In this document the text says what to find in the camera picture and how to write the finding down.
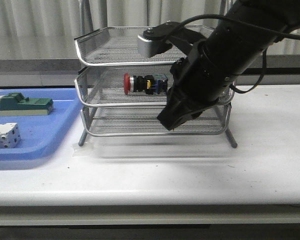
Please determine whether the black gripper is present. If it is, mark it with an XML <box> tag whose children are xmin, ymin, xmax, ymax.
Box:
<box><xmin>157</xmin><ymin>39</ymin><xmax>240</xmax><ymax>131</ymax></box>

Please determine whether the red emergency stop button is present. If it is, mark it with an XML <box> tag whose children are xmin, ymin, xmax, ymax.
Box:
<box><xmin>123</xmin><ymin>72</ymin><xmax>169</xmax><ymax>95</ymax></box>

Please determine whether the silver mesh tray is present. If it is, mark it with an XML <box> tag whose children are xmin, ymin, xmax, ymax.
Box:
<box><xmin>73</xmin><ymin>24</ymin><xmax>237</xmax><ymax>68</ymax></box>
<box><xmin>74</xmin><ymin>64</ymin><xmax>173</xmax><ymax>108</ymax></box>
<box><xmin>80</xmin><ymin>104</ymin><xmax>231</xmax><ymax>137</ymax></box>

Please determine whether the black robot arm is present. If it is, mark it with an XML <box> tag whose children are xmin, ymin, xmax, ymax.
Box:
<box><xmin>157</xmin><ymin>0</ymin><xmax>300</xmax><ymax>130</ymax></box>

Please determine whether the grey stone countertop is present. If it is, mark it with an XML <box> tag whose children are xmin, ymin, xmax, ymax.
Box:
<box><xmin>0</xmin><ymin>32</ymin><xmax>300</xmax><ymax>76</ymax></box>

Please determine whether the blue plastic tray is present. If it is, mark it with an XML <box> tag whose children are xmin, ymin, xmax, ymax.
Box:
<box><xmin>0</xmin><ymin>88</ymin><xmax>82</xmax><ymax>170</ymax></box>

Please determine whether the green terminal block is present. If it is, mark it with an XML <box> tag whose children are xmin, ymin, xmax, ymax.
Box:
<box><xmin>0</xmin><ymin>92</ymin><xmax>54</xmax><ymax>117</ymax></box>

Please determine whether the white circuit breaker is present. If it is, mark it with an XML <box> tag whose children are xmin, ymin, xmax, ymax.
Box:
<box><xmin>0</xmin><ymin>122</ymin><xmax>21</xmax><ymax>149</ymax></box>

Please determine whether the grey curtain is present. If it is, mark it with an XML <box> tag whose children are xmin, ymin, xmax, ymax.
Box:
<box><xmin>0</xmin><ymin>0</ymin><xmax>300</xmax><ymax>55</ymax></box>

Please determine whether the silver wire rack frame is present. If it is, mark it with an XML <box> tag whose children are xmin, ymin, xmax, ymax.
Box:
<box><xmin>73</xmin><ymin>0</ymin><xmax>239</xmax><ymax>149</ymax></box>

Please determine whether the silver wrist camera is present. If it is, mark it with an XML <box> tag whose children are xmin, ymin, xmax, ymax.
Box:
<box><xmin>137</xmin><ymin>21</ymin><xmax>206</xmax><ymax>58</ymax></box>

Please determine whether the black camera cable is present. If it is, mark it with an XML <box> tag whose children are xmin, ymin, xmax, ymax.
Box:
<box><xmin>164</xmin><ymin>13</ymin><xmax>300</xmax><ymax>95</ymax></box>

